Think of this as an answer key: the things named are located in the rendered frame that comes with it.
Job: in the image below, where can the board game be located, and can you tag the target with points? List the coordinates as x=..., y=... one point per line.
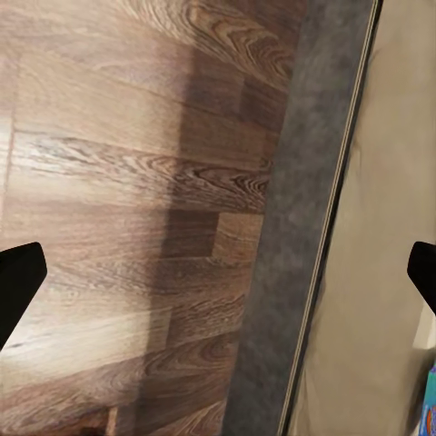
x=428, y=415

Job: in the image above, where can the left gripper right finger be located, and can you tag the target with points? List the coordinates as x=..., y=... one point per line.
x=422, y=270

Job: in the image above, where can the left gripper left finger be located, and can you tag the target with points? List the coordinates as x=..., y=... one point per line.
x=22, y=271

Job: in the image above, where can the bed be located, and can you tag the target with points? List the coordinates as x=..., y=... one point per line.
x=336, y=338

